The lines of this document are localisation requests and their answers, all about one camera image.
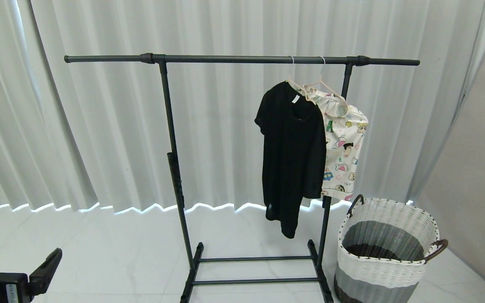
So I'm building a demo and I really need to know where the black clothes rack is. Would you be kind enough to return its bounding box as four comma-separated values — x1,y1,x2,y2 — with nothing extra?
64,52,421,303

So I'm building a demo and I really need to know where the white curtain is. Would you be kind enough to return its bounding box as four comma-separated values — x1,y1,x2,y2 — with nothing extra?
0,0,485,213

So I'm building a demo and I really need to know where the pink clothes hanger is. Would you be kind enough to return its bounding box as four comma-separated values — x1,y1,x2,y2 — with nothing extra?
286,56,311,100
303,56,349,108

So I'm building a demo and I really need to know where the cream printed garment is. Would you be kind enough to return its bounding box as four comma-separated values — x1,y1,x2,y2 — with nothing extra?
303,86,370,202

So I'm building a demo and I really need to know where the white laundry basket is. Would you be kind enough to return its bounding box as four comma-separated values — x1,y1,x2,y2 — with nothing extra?
333,194,449,303

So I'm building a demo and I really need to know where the black t-shirt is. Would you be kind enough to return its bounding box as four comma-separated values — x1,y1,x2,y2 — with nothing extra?
254,80,328,239

